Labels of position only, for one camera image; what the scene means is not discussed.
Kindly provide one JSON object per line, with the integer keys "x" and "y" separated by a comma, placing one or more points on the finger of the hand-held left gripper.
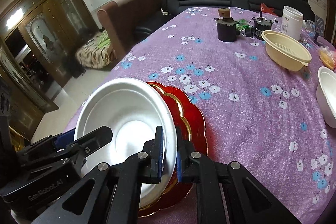
{"x": 64, "y": 138}
{"x": 92, "y": 138}

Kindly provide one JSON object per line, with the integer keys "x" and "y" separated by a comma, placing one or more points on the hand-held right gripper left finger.
{"x": 160, "y": 153}

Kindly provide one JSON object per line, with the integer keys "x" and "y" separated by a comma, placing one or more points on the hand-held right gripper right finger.
{"x": 179, "y": 166}

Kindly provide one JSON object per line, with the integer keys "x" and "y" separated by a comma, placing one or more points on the silver metal bowl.
{"x": 126, "y": 108}

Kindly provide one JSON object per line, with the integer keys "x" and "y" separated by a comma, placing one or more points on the red gold-rimmed plate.
{"x": 195, "y": 119}
{"x": 172, "y": 104}

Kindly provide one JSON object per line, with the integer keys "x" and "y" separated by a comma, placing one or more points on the floral blanket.
{"x": 94, "y": 52}

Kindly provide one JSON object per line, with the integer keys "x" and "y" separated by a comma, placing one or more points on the wooden glass-door cabinet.
{"x": 47, "y": 29}

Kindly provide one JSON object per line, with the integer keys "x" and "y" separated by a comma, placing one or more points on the purple floral tablecloth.
{"x": 223, "y": 61}

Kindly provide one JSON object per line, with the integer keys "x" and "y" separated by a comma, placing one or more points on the brown sofa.
{"x": 126, "y": 16}

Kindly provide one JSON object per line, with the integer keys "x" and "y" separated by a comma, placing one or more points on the dark purple lidded pot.
{"x": 227, "y": 32}

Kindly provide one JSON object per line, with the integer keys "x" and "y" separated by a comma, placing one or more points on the white power strip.
{"x": 164, "y": 12}

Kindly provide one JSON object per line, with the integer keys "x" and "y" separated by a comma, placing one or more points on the small black adapter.
{"x": 248, "y": 32}

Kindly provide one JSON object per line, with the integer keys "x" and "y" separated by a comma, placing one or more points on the green circuit board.
{"x": 242, "y": 24}

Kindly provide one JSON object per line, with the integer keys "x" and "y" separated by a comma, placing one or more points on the wooden spool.
{"x": 224, "y": 13}

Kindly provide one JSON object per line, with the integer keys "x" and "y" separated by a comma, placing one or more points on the cream colander bowl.
{"x": 286, "y": 52}

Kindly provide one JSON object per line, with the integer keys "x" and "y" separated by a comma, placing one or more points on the black motor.
{"x": 262, "y": 27}

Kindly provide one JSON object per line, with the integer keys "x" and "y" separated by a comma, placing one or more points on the white bowl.
{"x": 326, "y": 98}

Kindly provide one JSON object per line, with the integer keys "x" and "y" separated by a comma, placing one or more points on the red plastic bag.
{"x": 266, "y": 8}

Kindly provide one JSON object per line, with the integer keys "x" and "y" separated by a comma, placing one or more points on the white plastic jar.
{"x": 292, "y": 22}

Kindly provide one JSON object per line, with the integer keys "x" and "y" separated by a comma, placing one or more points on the orange food bag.
{"x": 328, "y": 57}

